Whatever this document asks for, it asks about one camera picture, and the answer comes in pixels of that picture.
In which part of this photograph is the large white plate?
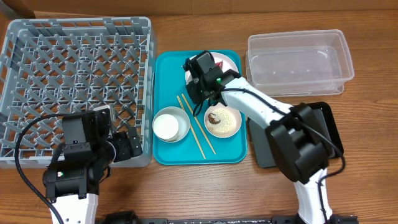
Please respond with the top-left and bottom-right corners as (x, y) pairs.
(185, 52), (239, 84)

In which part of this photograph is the brown food scrap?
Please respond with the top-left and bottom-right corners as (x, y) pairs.
(208, 113), (221, 124)

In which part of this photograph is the small white dish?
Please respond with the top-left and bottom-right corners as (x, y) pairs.
(204, 103), (243, 138)

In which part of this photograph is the grey bowl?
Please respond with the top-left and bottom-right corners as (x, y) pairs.
(152, 106), (190, 142)

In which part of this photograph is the red snack wrapper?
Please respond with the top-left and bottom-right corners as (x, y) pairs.
(216, 61), (223, 68)

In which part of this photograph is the white paper cup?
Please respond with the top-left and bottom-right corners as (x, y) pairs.
(153, 114), (179, 141)

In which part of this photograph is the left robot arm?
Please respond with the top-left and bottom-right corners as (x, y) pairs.
(43, 108), (143, 223)

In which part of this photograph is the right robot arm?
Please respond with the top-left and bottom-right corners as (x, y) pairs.
(182, 50), (346, 223)

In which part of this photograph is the right wooden chopstick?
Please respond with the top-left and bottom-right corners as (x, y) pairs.
(182, 93), (216, 155)

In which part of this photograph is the wooden chopstick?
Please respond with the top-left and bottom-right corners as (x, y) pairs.
(182, 93), (216, 155)
(177, 95), (206, 160)

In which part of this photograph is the left wooden chopstick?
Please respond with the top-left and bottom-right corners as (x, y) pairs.
(177, 95), (206, 160)

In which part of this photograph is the teal serving tray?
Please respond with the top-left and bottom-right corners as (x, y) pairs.
(152, 50), (248, 166)

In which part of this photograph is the black tray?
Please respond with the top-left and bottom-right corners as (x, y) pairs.
(248, 101), (344, 169)

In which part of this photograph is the clear plastic bin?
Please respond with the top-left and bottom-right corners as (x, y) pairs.
(246, 29), (354, 97)

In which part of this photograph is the grey plastic dish rack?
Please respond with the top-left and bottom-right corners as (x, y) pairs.
(1, 17), (157, 169)

